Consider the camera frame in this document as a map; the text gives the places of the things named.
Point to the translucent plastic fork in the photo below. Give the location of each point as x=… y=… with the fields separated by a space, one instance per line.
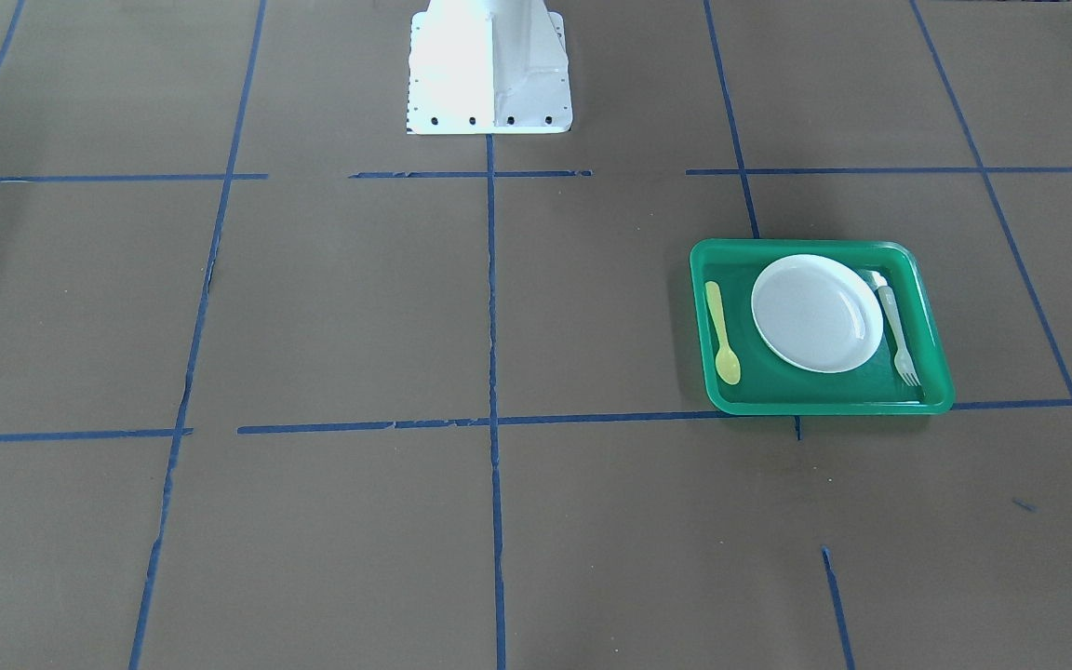
x=902 y=358

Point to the yellow plastic spoon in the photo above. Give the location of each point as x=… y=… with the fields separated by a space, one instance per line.
x=727 y=364

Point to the white round plate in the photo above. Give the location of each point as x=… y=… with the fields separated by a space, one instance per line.
x=816 y=314

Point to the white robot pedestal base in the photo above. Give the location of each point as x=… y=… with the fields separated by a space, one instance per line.
x=479 y=67

